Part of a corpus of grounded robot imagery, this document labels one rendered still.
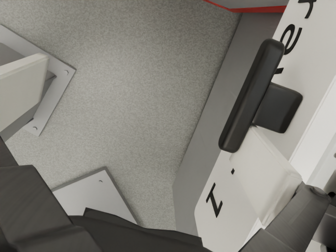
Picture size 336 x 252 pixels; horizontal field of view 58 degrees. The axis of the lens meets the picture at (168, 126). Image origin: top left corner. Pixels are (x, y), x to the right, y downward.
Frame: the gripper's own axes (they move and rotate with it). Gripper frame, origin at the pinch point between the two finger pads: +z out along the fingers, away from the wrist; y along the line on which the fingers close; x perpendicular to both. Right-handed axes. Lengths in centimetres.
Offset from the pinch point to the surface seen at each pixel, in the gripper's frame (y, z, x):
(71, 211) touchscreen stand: -9, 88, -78
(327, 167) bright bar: 17.5, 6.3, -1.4
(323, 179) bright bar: 17.8, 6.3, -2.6
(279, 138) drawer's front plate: 8.8, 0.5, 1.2
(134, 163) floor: 9, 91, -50
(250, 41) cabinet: 25, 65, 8
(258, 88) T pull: 5.8, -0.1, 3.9
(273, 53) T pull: 5.7, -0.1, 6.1
